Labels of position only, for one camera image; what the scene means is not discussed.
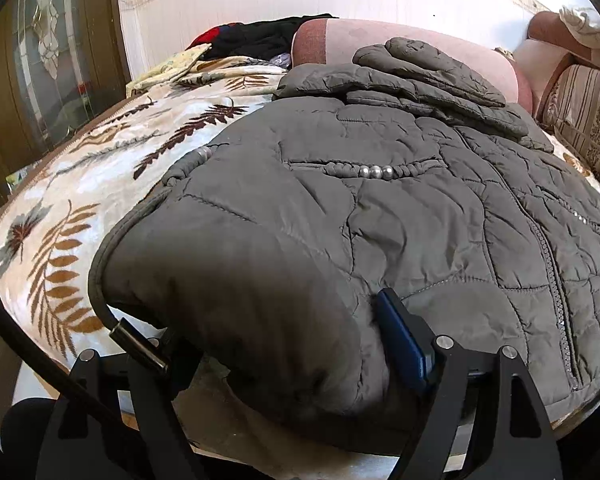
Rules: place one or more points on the grey quilted hooded jacket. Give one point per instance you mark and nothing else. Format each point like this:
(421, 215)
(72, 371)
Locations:
(330, 230)

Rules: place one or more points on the leaf print blanket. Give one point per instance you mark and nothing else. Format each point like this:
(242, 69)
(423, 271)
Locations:
(105, 180)

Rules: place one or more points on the small purple cloth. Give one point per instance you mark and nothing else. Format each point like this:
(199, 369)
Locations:
(281, 59)

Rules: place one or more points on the striped patterned sofa cushion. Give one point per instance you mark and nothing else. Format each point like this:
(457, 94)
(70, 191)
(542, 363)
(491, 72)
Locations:
(585, 115)

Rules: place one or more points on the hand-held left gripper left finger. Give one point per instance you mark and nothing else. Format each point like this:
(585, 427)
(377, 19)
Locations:
(185, 365)

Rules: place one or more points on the pale yellow floral cloth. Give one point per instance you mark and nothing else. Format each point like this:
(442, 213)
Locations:
(165, 67)

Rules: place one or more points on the black clothes pile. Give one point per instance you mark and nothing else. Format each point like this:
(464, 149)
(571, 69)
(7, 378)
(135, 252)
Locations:
(260, 35)

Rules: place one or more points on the pink sofa backrest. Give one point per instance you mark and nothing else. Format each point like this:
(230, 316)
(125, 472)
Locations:
(350, 40)

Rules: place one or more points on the red garment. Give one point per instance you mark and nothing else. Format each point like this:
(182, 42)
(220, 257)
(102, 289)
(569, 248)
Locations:
(207, 36)

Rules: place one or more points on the wooden door with glass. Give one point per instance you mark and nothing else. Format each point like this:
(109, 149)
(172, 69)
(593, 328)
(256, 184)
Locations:
(45, 70)

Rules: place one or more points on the pink sofa armrest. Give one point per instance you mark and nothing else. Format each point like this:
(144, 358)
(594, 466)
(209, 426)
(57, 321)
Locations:
(537, 55)

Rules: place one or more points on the cream cloth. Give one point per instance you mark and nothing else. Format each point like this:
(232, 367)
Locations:
(585, 27)

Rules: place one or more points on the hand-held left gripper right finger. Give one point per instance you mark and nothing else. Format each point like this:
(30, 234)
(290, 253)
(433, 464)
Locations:
(400, 340)

